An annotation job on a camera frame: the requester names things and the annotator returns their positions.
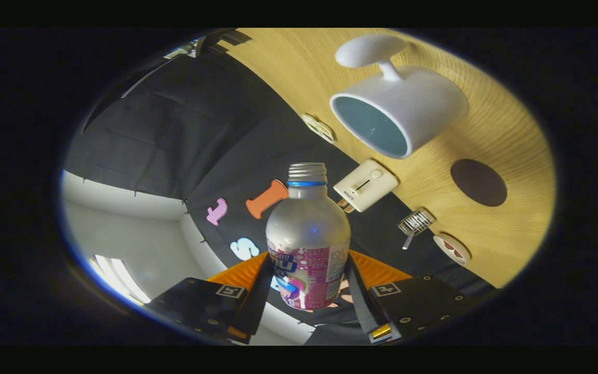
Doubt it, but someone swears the silver juice bottle red label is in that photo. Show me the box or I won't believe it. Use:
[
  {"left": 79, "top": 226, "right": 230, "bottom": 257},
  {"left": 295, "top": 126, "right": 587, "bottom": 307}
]
[{"left": 266, "top": 163, "right": 351, "bottom": 311}]

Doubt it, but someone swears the white plate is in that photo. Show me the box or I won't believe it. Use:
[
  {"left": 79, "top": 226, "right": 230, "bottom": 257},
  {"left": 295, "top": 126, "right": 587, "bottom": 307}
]
[{"left": 433, "top": 233, "right": 471, "bottom": 266}]

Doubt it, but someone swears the large ceiling light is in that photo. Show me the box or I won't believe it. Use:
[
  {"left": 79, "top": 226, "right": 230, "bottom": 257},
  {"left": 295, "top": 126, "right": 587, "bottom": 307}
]
[{"left": 91, "top": 255, "right": 152, "bottom": 304}]

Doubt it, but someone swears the white toaster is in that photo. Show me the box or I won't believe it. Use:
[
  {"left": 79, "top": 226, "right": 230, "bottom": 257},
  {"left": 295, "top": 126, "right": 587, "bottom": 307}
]
[{"left": 333, "top": 159, "right": 399, "bottom": 213}]

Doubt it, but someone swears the wooden table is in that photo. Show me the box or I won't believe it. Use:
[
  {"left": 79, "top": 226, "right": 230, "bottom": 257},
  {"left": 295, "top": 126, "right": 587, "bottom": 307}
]
[{"left": 237, "top": 28, "right": 556, "bottom": 289}]

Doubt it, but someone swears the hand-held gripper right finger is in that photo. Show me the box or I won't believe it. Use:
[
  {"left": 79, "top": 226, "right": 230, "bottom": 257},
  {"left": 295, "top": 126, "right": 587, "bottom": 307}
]
[{"left": 345, "top": 250, "right": 486, "bottom": 343}]

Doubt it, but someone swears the white cup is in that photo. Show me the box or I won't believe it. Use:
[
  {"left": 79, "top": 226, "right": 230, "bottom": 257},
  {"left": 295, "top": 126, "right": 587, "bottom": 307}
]
[{"left": 330, "top": 35, "right": 469, "bottom": 159}]

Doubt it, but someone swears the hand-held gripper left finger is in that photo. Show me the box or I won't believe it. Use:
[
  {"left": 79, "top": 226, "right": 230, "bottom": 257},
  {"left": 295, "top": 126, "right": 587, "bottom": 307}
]
[{"left": 146, "top": 252, "right": 274, "bottom": 344}]

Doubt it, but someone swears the metal wire basket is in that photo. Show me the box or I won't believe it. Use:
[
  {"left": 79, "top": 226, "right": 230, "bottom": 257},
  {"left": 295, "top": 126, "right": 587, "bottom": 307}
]
[{"left": 398, "top": 207, "right": 437, "bottom": 250}]

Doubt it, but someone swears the small white compartment tray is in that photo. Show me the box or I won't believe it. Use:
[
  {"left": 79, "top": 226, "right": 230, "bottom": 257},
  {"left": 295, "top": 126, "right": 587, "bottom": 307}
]
[{"left": 302, "top": 113, "right": 335, "bottom": 144}]

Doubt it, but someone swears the dark brown round coaster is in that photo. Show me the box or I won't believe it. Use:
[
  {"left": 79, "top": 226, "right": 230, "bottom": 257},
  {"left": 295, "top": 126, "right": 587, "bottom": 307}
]
[{"left": 450, "top": 159, "right": 508, "bottom": 207}]

